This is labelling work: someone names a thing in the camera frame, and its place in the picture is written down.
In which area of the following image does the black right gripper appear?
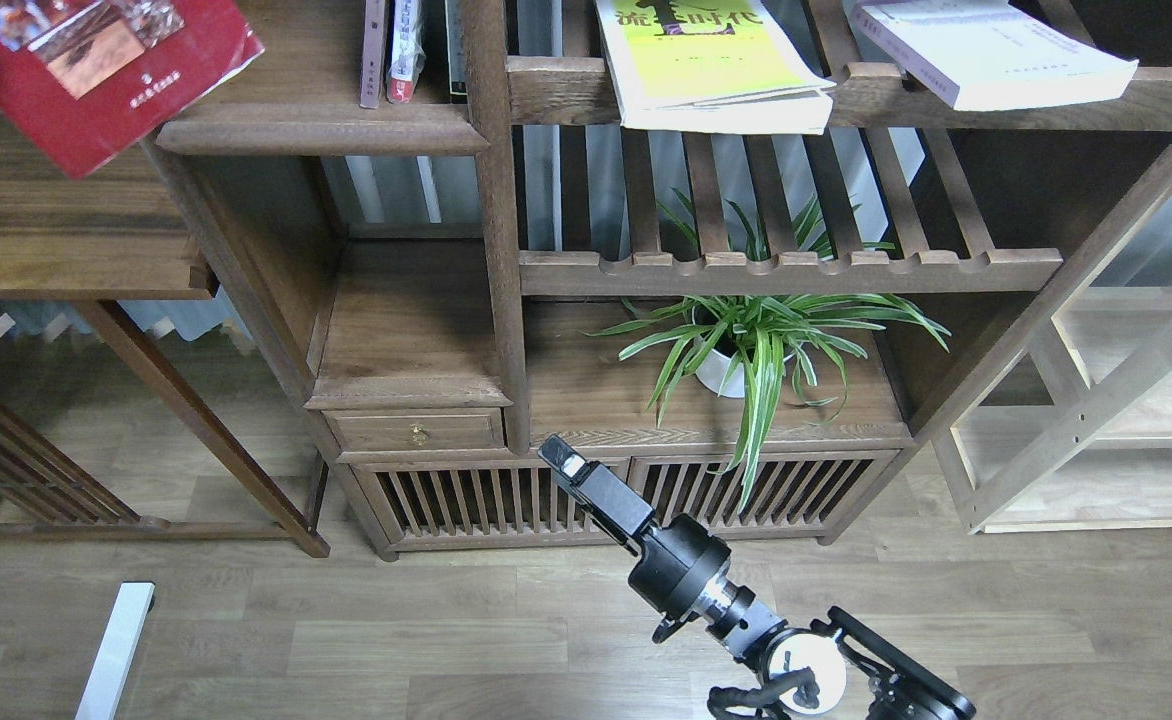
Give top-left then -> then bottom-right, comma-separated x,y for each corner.
537,434 -> 733,618

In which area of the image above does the yellow-green cover book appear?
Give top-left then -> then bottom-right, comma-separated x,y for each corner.
595,1 -> 833,135

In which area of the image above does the white thick book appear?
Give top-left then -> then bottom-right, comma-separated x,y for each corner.
851,1 -> 1139,111

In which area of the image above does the red cover book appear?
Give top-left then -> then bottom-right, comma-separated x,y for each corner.
0,1 -> 263,179

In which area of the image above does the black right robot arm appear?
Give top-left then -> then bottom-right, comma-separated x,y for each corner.
539,436 -> 976,719

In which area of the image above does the light wooden shelf unit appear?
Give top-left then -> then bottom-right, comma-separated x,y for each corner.
934,178 -> 1172,534

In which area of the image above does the white plant pot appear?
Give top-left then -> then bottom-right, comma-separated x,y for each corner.
690,306 -> 795,400

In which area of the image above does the green spider plant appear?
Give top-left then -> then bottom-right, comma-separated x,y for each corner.
586,186 -> 950,516

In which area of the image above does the dark wooden bookshelf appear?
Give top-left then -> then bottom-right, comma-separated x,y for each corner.
142,1 -> 1172,561

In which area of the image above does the red white upright book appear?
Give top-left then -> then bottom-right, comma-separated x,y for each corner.
384,0 -> 423,104

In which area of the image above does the dark upright book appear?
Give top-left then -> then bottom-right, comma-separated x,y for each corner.
441,0 -> 468,104

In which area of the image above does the slatted wooden rack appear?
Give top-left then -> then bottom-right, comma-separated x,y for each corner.
0,405 -> 173,541

